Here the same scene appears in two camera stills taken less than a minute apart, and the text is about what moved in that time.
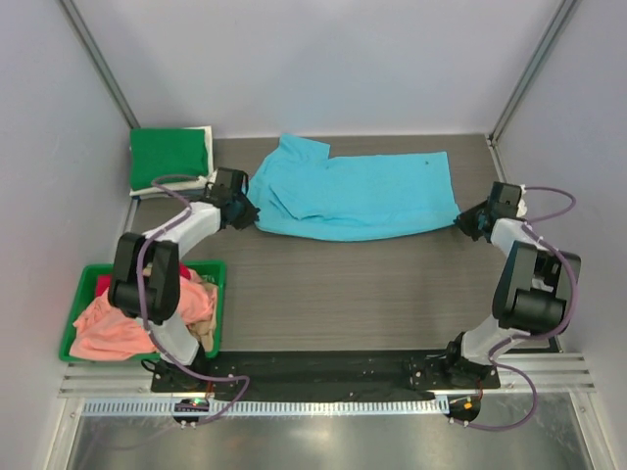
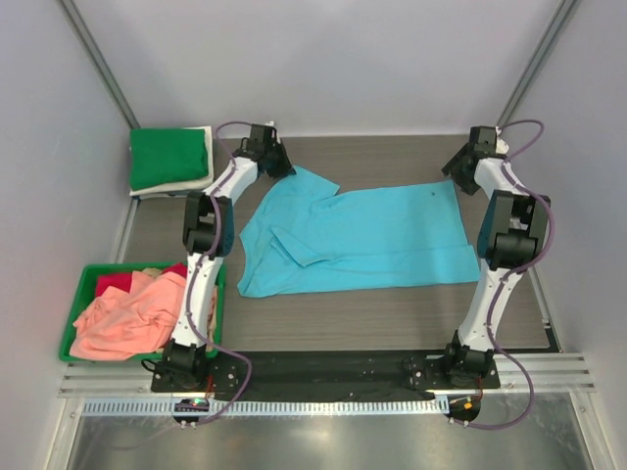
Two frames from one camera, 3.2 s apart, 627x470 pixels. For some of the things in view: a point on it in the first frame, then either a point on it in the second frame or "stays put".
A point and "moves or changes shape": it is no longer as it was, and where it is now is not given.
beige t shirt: x=206 y=331 stays put
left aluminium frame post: x=99 y=62 stays put
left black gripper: x=250 y=215 → x=286 y=168
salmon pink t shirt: x=103 y=331 stays put
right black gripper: x=465 y=220 → x=453 y=167
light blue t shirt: x=300 y=192 moves or changes shape
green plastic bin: x=86 y=289 stays put
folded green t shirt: x=166 y=152 stays put
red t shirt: x=105 y=281 stays put
